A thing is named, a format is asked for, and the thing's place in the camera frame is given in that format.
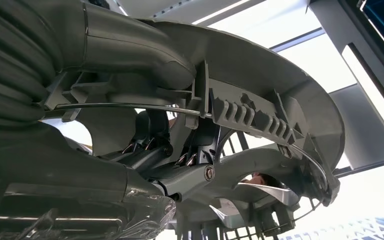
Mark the black window frame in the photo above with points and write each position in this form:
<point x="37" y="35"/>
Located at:
<point x="298" y="39"/>

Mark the white ceiling light strip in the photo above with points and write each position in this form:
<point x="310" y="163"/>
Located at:
<point x="222" y="11"/>

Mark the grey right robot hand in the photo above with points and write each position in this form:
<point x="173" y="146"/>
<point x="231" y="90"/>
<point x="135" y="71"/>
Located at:
<point x="46" y="179"/>

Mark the grey roller blind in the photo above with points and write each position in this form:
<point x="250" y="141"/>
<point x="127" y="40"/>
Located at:
<point x="367" y="132"/>

